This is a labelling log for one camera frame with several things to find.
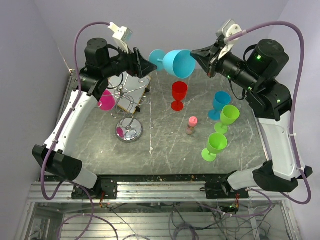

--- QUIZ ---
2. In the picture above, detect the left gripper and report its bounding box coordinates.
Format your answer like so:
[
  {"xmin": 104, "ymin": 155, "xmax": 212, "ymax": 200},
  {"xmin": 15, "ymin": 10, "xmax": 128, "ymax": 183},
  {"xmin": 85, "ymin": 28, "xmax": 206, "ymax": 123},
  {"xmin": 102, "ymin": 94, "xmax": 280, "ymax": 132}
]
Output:
[{"xmin": 103, "ymin": 42, "xmax": 159, "ymax": 80}]

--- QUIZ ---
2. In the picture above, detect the blue wine glass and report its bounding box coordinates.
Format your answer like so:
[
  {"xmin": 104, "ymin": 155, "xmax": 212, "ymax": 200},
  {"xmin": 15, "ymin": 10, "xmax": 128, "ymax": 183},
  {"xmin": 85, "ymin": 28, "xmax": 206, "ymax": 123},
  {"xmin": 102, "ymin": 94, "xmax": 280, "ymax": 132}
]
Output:
[
  {"xmin": 148, "ymin": 49, "xmax": 196, "ymax": 79},
  {"xmin": 208, "ymin": 91, "xmax": 231, "ymax": 121}
]

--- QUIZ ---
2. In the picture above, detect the red plastic wine glass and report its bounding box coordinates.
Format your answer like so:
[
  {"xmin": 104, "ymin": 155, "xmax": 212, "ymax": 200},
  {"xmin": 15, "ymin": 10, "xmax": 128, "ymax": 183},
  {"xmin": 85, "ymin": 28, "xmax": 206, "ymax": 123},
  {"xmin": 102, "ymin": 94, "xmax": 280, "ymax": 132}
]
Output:
[{"xmin": 171, "ymin": 81, "xmax": 188, "ymax": 112}]

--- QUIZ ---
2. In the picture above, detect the magenta plastic wine glass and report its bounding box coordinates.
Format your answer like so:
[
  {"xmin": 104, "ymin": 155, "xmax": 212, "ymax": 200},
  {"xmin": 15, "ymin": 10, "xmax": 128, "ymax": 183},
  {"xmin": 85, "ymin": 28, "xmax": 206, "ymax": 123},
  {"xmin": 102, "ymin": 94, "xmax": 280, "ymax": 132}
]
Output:
[{"xmin": 97, "ymin": 89, "xmax": 116, "ymax": 111}]

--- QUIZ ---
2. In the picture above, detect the chrome wine glass rack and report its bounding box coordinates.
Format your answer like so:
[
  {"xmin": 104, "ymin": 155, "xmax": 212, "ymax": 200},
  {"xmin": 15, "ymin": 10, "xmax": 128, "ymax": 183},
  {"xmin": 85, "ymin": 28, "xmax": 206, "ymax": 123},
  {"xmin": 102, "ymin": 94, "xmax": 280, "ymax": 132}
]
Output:
[{"xmin": 106, "ymin": 73, "xmax": 148, "ymax": 143}]

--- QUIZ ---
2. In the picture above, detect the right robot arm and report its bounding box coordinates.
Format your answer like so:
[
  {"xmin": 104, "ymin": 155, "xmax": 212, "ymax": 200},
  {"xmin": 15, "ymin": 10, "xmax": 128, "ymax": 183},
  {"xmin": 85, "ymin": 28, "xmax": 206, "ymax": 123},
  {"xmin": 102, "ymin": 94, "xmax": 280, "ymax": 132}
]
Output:
[{"xmin": 190, "ymin": 39, "xmax": 313, "ymax": 198}]

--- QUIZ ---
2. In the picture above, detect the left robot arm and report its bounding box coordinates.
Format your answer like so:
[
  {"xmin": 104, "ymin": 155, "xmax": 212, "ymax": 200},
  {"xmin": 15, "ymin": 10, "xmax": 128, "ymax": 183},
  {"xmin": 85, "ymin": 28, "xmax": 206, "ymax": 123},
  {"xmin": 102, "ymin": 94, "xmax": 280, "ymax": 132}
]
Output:
[{"xmin": 32, "ymin": 38, "xmax": 157, "ymax": 201}]

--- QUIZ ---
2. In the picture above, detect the green wine glass rear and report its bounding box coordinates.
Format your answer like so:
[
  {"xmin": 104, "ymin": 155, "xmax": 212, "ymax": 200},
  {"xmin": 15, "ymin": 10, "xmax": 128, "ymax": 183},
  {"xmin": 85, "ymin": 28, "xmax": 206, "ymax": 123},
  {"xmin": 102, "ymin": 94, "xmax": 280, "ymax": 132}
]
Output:
[{"xmin": 214, "ymin": 104, "xmax": 240, "ymax": 134}]

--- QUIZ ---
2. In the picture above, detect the green wine glass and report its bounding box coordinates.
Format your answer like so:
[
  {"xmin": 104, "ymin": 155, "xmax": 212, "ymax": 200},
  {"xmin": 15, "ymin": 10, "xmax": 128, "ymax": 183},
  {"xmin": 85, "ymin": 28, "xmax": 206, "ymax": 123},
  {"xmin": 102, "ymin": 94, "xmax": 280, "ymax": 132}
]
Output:
[
  {"xmin": 201, "ymin": 132, "xmax": 228, "ymax": 162},
  {"xmin": 214, "ymin": 104, "xmax": 240, "ymax": 134}
]

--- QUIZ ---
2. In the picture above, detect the green wine glass front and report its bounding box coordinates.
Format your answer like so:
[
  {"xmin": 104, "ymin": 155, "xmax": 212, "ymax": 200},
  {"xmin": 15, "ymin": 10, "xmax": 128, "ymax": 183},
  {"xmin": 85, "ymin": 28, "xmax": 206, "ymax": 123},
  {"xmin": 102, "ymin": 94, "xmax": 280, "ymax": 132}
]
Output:
[{"xmin": 201, "ymin": 132, "xmax": 228, "ymax": 162}]

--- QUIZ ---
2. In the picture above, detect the small pink-capped bottle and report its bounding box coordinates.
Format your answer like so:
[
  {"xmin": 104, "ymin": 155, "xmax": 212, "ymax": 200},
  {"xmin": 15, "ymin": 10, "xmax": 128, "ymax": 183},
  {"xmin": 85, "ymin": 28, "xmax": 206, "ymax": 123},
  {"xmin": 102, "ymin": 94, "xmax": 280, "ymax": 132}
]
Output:
[{"xmin": 186, "ymin": 116, "xmax": 198, "ymax": 135}]

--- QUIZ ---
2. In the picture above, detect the small whiteboard with wooden frame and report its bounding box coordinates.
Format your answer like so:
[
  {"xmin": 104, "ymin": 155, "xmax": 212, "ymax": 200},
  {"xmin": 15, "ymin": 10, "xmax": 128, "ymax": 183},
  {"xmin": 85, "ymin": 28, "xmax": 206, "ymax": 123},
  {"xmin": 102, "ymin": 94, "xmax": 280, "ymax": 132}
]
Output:
[{"xmin": 109, "ymin": 73, "xmax": 151, "ymax": 114}]

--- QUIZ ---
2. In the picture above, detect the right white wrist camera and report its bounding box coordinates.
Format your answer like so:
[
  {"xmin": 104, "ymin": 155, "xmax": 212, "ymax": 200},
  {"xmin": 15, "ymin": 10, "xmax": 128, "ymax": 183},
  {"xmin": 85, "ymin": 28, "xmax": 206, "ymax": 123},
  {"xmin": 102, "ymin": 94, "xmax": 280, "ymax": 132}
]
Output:
[{"xmin": 216, "ymin": 19, "xmax": 244, "ymax": 60}]

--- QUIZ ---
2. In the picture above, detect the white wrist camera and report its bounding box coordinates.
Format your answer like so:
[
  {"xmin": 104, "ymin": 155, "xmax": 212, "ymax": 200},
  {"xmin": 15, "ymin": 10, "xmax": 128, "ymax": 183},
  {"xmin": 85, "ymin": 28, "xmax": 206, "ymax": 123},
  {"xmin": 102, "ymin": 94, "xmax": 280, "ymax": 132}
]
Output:
[
  {"xmin": 216, "ymin": 19, "xmax": 244, "ymax": 60},
  {"xmin": 108, "ymin": 22, "xmax": 133, "ymax": 54}
]

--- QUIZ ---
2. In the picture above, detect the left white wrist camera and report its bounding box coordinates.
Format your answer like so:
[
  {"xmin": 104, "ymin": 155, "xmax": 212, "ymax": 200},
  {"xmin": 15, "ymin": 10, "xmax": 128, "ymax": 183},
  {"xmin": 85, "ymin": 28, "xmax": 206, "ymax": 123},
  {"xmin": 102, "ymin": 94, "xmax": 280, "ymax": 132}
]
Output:
[{"xmin": 108, "ymin": 22, "xmax": 133, "ymax": 54}]

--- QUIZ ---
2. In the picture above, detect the aluminium mounting rail frame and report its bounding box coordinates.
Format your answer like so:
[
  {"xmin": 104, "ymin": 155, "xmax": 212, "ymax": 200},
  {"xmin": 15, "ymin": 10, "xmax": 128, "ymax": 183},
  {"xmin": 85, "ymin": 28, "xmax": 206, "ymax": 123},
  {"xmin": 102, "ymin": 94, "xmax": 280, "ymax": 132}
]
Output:
[{"xmin": 17, "ymin": 175, "xmax": 302, "ymax": 240}]

